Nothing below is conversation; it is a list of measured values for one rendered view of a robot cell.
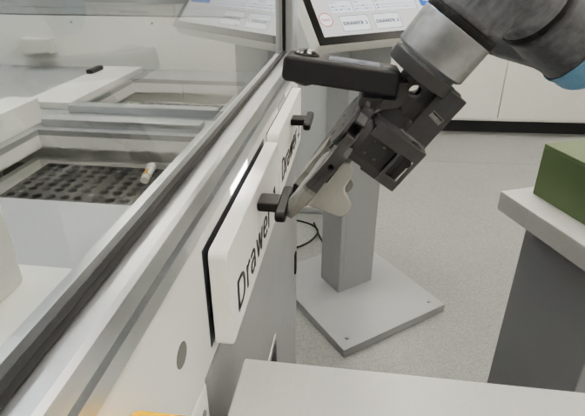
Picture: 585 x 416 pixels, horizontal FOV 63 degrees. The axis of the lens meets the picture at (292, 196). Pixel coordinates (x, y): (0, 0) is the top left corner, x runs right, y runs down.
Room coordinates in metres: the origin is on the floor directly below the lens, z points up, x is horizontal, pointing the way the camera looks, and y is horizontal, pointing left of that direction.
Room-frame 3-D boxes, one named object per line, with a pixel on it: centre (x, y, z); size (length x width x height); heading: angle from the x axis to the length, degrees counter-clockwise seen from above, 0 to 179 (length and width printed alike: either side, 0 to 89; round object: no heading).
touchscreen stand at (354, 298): (1.48, -0.23, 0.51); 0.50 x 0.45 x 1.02; 30
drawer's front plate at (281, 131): (0.81, 0.01, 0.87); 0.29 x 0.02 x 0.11; 172
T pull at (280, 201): (0.49, 0.02, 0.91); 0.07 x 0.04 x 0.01; 172
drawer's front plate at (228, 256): (0.50, 0.05, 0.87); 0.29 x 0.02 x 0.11; 172
